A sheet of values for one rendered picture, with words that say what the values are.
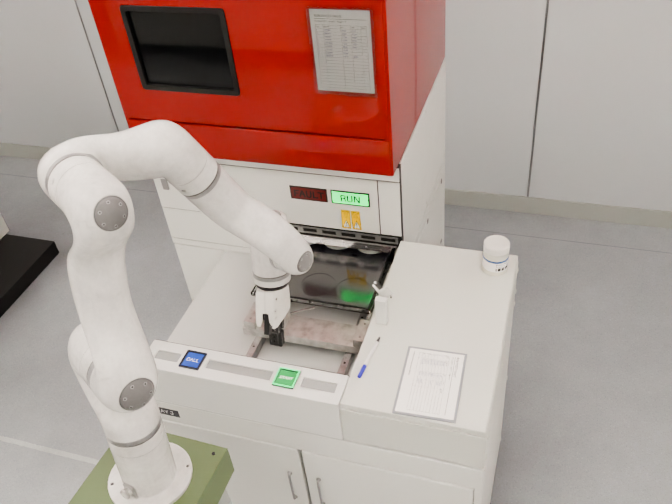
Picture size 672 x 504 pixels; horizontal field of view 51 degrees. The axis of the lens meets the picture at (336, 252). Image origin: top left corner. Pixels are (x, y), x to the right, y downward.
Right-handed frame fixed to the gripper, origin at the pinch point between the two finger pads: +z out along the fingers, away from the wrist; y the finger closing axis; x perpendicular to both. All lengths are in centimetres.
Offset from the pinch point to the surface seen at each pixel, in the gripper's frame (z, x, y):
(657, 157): 27, 101, -217
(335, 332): 17.8, 4.4, -29.3
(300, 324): 17.7, -6.3, -30.1
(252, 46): -57, -20, -42
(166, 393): 25.8, -34.1, -1.1
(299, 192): -11, -15, -57
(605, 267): 74, 85, -189
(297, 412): 22.2, 3.8, -0.2
